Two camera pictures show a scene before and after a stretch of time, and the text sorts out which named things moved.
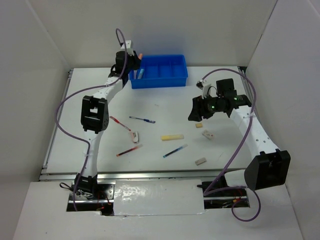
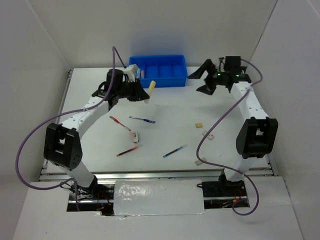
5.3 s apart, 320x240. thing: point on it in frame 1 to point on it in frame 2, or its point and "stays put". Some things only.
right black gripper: (198, 109) to (208, 88)
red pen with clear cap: (117, 121) stays put
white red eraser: (208, 135) stays put
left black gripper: (137, 61) to (139, 93)
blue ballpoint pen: (144, 119) stays put
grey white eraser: (200, 161) stays put
